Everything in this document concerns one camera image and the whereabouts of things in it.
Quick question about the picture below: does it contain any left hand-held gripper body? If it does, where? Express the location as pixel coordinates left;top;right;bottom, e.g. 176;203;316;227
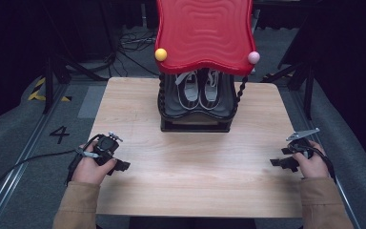
92;131;124;167

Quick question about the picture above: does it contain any person's right hand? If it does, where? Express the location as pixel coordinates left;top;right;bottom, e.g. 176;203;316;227
292;140;331;180

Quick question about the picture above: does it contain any person's left hand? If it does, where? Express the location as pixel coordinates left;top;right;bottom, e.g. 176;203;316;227
71;141;119;186

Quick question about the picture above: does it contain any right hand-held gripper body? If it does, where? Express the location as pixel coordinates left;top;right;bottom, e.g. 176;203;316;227
280;127;320;159

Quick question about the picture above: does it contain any black and white sneaker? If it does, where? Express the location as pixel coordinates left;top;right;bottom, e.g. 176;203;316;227
199;69;222;111
174;70;201;111

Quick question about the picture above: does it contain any red and black shoe rack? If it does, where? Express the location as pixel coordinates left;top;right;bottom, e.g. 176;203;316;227
153;0;261;134

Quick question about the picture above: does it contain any yellow and black floor tape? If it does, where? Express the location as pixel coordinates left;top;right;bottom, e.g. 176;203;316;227
27;77;72;103

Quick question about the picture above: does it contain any black metal stand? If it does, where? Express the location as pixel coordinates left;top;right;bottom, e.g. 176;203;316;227
261;60;316;121
41;52;110;115

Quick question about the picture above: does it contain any bundle of floor cables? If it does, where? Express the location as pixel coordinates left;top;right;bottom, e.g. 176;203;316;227
116;27;160;78

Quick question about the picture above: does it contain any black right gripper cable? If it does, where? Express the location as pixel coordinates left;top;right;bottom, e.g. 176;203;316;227
310;146;337;185

